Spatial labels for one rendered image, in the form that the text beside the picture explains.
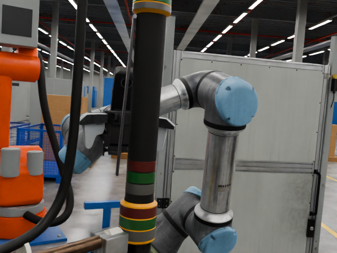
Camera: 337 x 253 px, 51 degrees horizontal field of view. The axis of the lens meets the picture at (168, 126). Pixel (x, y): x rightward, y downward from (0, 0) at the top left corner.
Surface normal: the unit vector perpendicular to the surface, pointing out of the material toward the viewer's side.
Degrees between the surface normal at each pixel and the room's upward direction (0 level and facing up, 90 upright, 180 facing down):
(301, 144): 90
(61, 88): 90
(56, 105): 90
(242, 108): 95
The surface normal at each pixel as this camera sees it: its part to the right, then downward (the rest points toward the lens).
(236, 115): 0.40, 0.19
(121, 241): 0.72, 0.11
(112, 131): 0.19, 0.09
